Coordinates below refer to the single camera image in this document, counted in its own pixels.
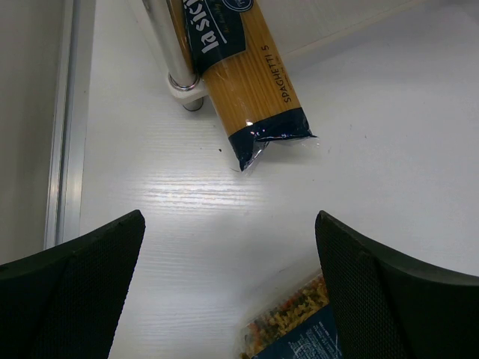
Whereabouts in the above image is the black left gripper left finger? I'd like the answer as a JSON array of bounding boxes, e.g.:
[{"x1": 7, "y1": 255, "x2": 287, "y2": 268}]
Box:
[{"x1": 1, "y1": 210, "x2": 145, "y2": 358}]

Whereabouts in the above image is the la sicilia spaghetti pack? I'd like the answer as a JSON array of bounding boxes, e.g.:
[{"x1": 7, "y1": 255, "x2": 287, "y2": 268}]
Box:
[{"x1": 168, "y1": 1, "x2": 313, "y2": 171}]

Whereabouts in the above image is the tricolour fusilli pasta bag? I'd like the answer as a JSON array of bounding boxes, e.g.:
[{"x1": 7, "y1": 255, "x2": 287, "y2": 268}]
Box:
[{"x1": 234, "y1": 271, "x2": 344, "y2": 359}]

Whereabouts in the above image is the white two-tier metal shelf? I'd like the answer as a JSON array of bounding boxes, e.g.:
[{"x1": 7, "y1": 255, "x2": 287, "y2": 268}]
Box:
[{"x1": 129, "y1": 1, "x2": 419, "y2": 111}]

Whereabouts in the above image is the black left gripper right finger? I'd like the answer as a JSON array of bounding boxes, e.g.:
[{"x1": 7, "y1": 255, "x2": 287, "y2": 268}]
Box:
[{"x1": 315, "y1": 211, "x2": 478, "y2": 358}]

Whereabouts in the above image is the aluminium table edge rail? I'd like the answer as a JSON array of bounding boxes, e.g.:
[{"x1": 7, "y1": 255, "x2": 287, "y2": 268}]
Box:
[{"x1": 43, "y1": 1, "x2": 97, "y2": 250}]

